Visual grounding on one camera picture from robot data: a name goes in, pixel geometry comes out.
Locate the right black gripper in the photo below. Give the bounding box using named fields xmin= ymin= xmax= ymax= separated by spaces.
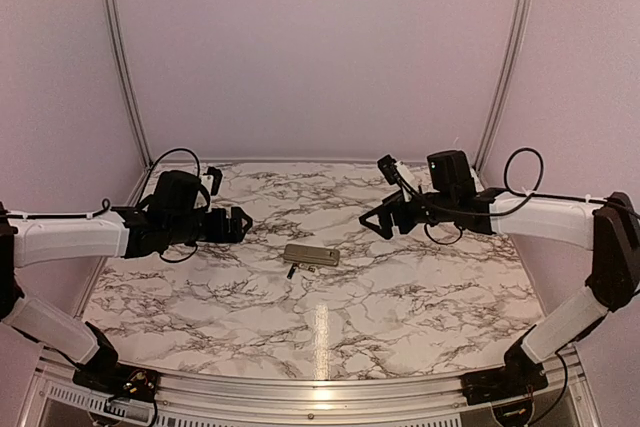
xmin=359 ymin=188 xmax=456 ymax=240

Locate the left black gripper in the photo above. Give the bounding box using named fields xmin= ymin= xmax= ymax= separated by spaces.
xmin=166 ymin=205 xmax=253 ymax=245

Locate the purple battery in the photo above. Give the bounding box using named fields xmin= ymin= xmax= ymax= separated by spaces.
xmin=287 ymin=265 xmax=297 ymax=279

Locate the grey remote control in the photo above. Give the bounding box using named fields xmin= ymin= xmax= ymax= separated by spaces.
xmin=283 ymin=244 xmax=340 ymax=266

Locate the gold black battery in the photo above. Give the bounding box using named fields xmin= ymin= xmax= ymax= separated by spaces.
xmin=299 ymin=265 xmax=317 ymax=273

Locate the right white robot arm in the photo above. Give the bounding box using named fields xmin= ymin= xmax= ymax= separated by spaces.
xmin=359 ymin=150 xmax=639 ymax=395

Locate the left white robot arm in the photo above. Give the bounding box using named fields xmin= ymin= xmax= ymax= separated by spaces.
xmin=1 ymin=169 xmax=253 ymax=392

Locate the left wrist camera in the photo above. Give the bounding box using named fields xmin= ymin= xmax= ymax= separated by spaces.
xmin=201 ymin=166 xmax=223 ymax=196

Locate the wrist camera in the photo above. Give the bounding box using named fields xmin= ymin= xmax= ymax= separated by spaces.
xmin=377 ymin=154 xmax=416 ymax=187
xmin=201 ymin=166 xmax=223 ymax=196

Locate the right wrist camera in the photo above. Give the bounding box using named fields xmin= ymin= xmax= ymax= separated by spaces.
xmin=377 ymin=154 xmax=416 ymax=187

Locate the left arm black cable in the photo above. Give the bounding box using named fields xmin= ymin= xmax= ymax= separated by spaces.
xmin=99 ymin=147 xmax=202 ymax=221

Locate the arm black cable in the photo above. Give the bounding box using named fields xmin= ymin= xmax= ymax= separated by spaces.
xmin=99 ymin=147 xmax=202 ymax=221
xmin=422 ymin=147 xmax=640 ymax=246

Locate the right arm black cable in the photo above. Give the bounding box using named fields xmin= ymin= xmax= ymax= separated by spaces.
xmin=422 ymin=147 xmax=640 ymax=246

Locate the front aluminium rail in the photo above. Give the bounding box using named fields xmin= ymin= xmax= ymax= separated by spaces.
xmin=24 ymin=346 xmax=601 ymax=427

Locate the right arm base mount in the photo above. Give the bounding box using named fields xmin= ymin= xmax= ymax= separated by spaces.
xmin=461 ymin=364 xmax=549 ymax=405

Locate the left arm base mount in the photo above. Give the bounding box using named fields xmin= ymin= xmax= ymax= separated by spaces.
xmin=72 ymin=363 xmax=160 ymax=402

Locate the left aluminium frame post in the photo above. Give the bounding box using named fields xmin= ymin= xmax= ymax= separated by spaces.
xmin=103 ymin=0 xmax=153 ymax=168

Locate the aluminium frame post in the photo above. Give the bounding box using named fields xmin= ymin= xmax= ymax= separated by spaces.
xmin=473 ymin=0 xmax=532 ymax=173
xmin=103 ymin=0 xmax=153 ymax=168

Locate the right aluminium frame post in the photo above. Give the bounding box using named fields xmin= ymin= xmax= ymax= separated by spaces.
xmin=473 ymin=0 xmax=532 ymax=173

